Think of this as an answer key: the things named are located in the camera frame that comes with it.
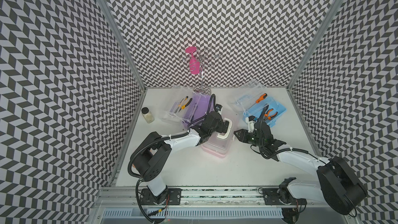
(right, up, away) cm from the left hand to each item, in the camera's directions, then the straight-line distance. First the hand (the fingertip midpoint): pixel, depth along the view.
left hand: (221, 121), depth 89 cm
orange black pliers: (+31, +2, +13) cm, 34 cm away
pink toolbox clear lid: (-3, -11, -9) cm, 14 cm away
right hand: (+8, -8, -3) cm, 11 cm away
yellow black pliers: (-23, +8, +8) cm, 26 cm away
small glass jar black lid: (-45, +3, +4) cm, 45 cm away
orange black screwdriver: (+27, +14, +10) cm, 32 cm away
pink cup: (-17, +37, +12) cm, 42 cm away
